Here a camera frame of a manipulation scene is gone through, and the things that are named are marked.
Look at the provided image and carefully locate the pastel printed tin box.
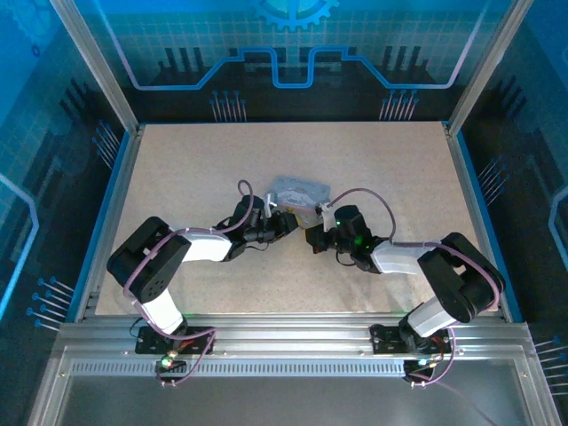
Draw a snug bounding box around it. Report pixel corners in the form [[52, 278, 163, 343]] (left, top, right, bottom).
[[264, 174, 333, 217]]

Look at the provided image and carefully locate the blue table edge strip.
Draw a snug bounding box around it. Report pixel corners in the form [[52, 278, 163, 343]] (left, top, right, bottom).
[[65, 131, 133, 321], [454, 130, 525, 323]]

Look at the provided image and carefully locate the grey metal platform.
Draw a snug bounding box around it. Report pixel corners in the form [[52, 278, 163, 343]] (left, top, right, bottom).
[[26, 345, 561, 426]]

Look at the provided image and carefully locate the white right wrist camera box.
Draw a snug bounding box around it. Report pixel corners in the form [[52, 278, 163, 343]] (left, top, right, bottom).
[[313, 201, 336, 233]]

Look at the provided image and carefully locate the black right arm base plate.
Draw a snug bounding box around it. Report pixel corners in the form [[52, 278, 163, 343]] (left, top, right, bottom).
[[369, 323, 457, 356]]

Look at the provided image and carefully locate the aluminium frame rail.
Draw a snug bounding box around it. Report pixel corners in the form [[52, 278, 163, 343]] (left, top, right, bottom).
[[55, 312, 540, 361]]

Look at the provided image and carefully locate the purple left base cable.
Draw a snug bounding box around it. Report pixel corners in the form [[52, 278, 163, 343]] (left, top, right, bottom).
[[154, 327, 219, 388]]

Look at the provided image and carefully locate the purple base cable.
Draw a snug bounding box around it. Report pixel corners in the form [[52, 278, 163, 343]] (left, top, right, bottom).
[[154, 327, 219, 388], [406, 327, 457, 386]]

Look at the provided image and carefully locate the slotted grey cable duct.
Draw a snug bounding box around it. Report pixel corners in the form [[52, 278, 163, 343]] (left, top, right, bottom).
[[69, 359, 408, 376]]

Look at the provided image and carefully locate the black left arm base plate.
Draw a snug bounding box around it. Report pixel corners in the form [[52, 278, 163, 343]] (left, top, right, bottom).
[[135, 326, 218, 356]]

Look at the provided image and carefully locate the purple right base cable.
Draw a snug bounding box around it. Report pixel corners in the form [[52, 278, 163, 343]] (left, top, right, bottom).
[[406, 327, 457, 386]]

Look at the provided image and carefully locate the aluminium frame post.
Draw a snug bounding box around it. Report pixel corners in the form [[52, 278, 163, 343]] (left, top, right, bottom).
[[49, 0, 144, 135], [446, 0, 532, 135]]

